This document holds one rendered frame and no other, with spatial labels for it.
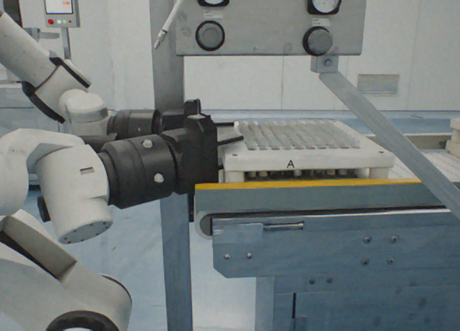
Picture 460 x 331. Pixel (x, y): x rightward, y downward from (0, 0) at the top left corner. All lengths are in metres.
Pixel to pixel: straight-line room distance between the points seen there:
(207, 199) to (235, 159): 0.07
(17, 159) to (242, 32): 0.28
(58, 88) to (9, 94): 2.13
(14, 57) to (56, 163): 0.51
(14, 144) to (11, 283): 0.39
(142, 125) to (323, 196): 0.33
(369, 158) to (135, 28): 5.18
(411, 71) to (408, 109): 0.51
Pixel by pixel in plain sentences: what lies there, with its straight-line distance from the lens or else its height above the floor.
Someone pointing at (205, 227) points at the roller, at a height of 0.83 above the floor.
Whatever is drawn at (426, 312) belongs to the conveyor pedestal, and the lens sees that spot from 0.83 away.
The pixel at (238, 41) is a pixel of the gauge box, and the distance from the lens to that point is 0.48.
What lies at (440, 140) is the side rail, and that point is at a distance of 0.96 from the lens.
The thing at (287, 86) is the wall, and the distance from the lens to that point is 5.60.
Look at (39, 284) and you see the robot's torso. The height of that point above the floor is 0.68.
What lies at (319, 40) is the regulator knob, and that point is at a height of 1.09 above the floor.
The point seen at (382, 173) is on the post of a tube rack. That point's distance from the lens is 0.63.
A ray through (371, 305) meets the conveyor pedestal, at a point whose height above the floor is 0.65.
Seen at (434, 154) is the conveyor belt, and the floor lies 0.86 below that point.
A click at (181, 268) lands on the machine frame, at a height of 0.59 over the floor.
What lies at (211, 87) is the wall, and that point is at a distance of 5.56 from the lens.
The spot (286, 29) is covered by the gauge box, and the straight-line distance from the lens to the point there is 0.49.
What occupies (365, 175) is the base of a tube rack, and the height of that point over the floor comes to 0.88.
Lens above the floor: 1.09
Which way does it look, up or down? 18 degrees down
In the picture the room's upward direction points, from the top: straight up
